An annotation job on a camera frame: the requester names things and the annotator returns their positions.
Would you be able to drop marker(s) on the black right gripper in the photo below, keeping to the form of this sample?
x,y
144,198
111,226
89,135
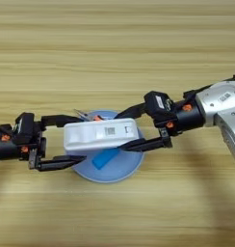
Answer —
x,y
187,115

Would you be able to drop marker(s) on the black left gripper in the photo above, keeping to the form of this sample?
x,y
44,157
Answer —
x,y
7,148

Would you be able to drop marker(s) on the white rectangular plastic case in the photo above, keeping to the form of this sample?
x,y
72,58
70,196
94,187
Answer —
x,y
97,135

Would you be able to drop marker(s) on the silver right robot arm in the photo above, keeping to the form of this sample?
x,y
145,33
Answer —
x,y
225,103

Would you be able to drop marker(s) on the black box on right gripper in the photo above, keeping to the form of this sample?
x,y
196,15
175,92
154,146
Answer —
x,y
158,104

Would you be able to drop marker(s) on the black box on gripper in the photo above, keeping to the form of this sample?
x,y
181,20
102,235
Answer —
x,y
158,104
24,127

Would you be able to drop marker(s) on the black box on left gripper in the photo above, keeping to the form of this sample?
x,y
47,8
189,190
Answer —
x,y
24,127

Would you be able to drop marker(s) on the light blue round plate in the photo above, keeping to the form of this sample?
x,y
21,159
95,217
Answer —
x,y
122,169

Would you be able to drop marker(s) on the blue rectangular block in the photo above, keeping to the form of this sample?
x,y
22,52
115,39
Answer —
x,y
105,159

